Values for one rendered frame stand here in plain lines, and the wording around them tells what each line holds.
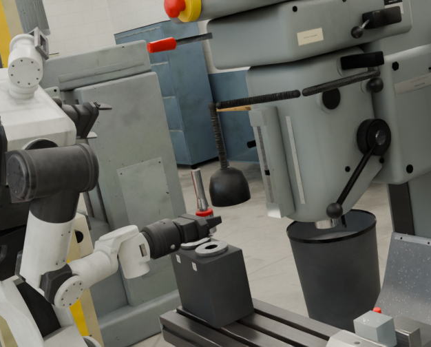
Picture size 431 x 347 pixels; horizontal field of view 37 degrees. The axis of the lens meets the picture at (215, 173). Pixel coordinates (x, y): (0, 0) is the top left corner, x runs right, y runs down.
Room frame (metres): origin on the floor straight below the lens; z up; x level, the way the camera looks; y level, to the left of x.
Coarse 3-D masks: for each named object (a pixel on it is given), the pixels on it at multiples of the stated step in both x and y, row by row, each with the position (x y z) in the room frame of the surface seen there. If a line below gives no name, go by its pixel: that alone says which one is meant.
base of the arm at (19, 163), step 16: (80, 144) 1.23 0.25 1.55; (16, 160) 1.14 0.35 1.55; (32, 160) 1.13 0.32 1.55; (96, 160) 1.21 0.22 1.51; (16, 176) 1.14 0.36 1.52; (32, 176) 1.12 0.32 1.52; (96, 176) 1.20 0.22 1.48; (16, 192) 1.14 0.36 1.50; (32, 192) 1.12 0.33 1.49; (80, 192) 1.24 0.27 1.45
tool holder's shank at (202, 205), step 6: (192, 174) 1.63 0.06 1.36; (198, 174) 1.63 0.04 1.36; (198, 180) 1.63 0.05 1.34; (198, 186) 1.63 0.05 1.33; (198, 192) 1.63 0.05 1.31; (198, 198) 1.63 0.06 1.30; (204, 198) 1.63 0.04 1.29; (198, 204) 1.63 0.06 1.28; (204, 204) 1.63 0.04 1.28; (204, 210) 1.63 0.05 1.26
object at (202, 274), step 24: (216, 240) 1.72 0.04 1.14; (192, 264) 1.62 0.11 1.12; (216, 264) 1.57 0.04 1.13; (240, 264) 1.61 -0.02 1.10; (192, 288) 1.66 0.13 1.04; (216, 288) 1.57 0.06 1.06; (240, 288) 1.60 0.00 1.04; (192, 312) 1.69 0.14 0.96; (216, 312) 1.56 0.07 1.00; (240, 312) 1.59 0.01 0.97
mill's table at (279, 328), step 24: (168, 312) 1.73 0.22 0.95; (264, 312) 1.61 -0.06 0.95; (288, 312) 1.57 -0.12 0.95; (168, 336) 1.70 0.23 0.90; (192, 336) 1.58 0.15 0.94; (216, 336) 1.52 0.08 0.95; (240, 336) 1.49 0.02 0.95; (264, 336) 1.47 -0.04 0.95; (288, 336) 1.44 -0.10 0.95; (312, 336) 1.42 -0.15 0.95
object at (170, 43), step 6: (192, 36) 1.24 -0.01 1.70; (198, 36) 1.24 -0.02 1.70; (204, 36) 1.25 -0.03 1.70; (210, 36) 1.26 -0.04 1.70; (150, 42) 1.19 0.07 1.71; (156, 42) 1.19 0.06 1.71; (162, 42) 1.19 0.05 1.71; (168, 42) 1.20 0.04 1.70; (174, 42) 1.21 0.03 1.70; (180, 42) 1.22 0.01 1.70; (186, 42) 1.23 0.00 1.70; (192, 42) 1.24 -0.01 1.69; (150, 48) 1.18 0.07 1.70; (156, 48) 1.19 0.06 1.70; (162, 48) 1.19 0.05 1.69; (168, 48) 1.20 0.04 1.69; (174, 48) 1.21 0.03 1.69
